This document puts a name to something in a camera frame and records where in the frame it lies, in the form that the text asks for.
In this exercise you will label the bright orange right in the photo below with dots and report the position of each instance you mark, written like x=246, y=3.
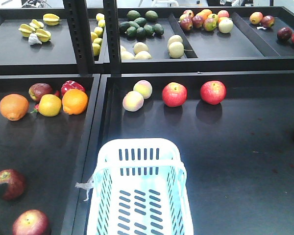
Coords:
x=74, y=102

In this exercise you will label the orange left front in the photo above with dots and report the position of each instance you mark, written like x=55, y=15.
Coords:
x=14, y=107

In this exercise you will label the pale yellow pear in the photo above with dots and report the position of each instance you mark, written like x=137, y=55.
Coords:
x=176, y=50

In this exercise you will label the light blue plastic basket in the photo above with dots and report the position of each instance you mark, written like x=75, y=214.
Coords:
x=138, y=188

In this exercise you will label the yellow starfruit rear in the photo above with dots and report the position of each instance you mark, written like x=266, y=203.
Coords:
x=51, y=19

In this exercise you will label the pale peach front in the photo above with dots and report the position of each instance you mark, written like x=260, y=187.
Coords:
x=133, y=101

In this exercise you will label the red apple right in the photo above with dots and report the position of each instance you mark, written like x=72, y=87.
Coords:
x=213, y=92

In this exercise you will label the yellow round fruit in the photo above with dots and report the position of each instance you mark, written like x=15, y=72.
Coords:
x=49, y=105

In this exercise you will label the red bell pepper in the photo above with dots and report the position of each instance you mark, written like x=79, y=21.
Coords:
x=68, y=85

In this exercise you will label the dark red apple near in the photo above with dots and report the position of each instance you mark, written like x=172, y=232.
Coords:
x=16, y=183

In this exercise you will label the red apple lower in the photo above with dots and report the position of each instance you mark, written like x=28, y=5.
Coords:
x=31, y=222

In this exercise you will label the pale peach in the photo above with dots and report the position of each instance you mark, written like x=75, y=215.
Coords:
x=144, y=88
x=133, y=101

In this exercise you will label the dark red apple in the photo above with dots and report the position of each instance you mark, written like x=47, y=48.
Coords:
x=37, y=90
x=16, y=183

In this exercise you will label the red apple centre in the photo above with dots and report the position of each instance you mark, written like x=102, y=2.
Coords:
x=174, y=94

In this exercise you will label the red chili pepper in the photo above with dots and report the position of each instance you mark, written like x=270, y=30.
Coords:
x=35, y=109

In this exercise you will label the pale peach rear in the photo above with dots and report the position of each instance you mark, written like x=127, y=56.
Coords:
x=144, y=88

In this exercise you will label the dark red apple rear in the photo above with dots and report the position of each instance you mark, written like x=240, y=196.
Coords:
x=37, y=90

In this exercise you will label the white garlic bulb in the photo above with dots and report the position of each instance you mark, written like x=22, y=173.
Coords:
x=33, y=39

